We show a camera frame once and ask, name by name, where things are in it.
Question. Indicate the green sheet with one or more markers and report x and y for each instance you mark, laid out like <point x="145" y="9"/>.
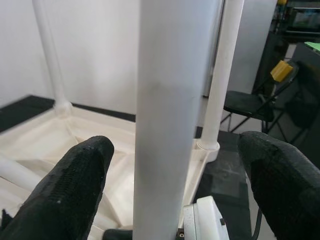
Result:
<point x="313" y="46"/>

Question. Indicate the black folding chair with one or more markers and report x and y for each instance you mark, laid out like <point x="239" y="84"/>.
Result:
<point x="247" y="102"/>

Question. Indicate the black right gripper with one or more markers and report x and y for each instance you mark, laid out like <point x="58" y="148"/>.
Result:
<point x="180" y="234"/>

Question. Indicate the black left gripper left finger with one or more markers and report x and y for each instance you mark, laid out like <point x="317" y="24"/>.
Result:
<point x="62" y="190"/>

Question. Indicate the black microwave oven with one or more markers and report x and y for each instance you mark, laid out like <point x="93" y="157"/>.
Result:
<point x="302" y="17"/>

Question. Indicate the yellow block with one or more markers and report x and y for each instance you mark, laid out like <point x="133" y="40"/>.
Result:
<point x="281" y="71"/>

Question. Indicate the white refrigerator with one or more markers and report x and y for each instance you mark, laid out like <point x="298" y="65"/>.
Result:
<point x="255" y="37"/>

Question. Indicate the white plastic children table top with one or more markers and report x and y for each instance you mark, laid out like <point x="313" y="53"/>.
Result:
<point x="50" y="140"/>

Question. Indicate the dark grey cabinet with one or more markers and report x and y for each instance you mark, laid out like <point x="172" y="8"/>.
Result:
<point x="275" y="50"/>

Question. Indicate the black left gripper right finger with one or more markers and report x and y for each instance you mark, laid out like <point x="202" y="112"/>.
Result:
<point x="285" y="190"/>

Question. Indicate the black tablecloth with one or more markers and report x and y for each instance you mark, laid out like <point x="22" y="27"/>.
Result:
<point x="230" y="140"/>

